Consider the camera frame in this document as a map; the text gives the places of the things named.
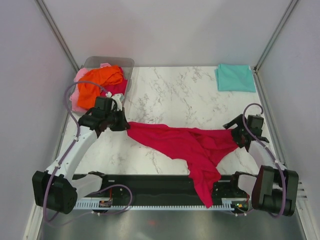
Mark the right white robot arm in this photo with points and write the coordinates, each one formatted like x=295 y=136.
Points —
x=274 y=189

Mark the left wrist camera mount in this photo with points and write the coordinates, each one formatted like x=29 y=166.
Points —
x=110 y=103

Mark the white slotted cable duct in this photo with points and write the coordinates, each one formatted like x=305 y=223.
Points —
x=97 y=204

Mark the light pink t shirt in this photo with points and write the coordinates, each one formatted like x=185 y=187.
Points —
x=77 y=92

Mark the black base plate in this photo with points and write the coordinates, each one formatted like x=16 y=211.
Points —
x=174 y=190

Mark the crimson red t shirt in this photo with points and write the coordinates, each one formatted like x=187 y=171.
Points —
x=202 y=150

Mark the right aluminium frame post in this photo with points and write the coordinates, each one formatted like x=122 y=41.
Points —
x=279 y=27

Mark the grey plastic bin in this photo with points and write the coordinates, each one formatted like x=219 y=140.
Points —
x=95 y=62

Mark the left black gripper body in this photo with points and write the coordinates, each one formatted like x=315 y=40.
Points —
x=115 y=120

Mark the folded teal t shirt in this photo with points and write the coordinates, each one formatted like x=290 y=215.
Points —
x=234 y=78

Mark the aluminium frame post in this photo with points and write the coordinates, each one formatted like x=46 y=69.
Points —
x=279 y=27
x=57 y=33

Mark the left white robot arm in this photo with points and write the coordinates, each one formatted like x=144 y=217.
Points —
x=55 y=188

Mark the orange t shirt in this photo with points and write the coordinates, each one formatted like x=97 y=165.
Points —
x=97 y=82

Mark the magenta t shirt in bin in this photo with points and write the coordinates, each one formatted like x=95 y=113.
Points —
x=119 y=88

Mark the left aluminium frame post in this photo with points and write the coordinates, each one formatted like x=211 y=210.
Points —
x=57 y=33

